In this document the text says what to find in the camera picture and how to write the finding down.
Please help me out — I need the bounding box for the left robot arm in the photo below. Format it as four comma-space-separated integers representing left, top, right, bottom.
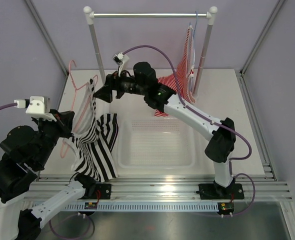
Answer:
0, 109, 97, 240

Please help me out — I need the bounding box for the pink wire hanger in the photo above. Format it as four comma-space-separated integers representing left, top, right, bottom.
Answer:
59, 59, 100, 159

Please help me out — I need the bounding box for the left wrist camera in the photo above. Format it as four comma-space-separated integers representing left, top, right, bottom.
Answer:
14, 96, 51, 114

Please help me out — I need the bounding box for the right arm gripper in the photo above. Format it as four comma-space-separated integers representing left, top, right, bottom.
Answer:
94, 66, 147, 104

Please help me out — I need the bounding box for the red white striped tank top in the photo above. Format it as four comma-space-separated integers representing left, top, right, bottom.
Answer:
154, 24, 196, 117

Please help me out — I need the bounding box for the white slotted cable duct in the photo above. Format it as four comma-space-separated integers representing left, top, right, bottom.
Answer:
63, 201, 219, 212

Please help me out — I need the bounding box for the white metal clothes rack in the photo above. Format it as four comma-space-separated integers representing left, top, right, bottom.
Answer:
83, 6, 218, 97

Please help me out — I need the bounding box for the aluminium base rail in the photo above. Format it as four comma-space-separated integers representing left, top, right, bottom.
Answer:
24, 175, 292, 202

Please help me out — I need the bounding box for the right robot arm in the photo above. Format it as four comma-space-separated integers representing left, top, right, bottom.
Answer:
94, 62, 236, 198

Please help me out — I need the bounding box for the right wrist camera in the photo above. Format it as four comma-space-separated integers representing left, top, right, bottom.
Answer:
112, 52, 130, 74

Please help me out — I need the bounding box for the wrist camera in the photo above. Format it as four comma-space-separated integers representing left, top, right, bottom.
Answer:
14, 96, 51, 114
112, 52, 130, 74

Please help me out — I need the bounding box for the blue wire hanger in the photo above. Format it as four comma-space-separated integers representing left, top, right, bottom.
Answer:
189, 9, 207, 93

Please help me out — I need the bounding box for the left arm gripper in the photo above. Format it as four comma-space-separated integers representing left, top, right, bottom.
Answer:
33, 108, 76, 168

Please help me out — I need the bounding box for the white plastic laundry basket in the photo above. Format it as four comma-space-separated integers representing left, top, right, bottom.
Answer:
116, 116, 196, 169

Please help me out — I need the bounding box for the black white striped tank top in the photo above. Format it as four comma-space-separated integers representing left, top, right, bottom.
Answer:
63, 79, 119, 182

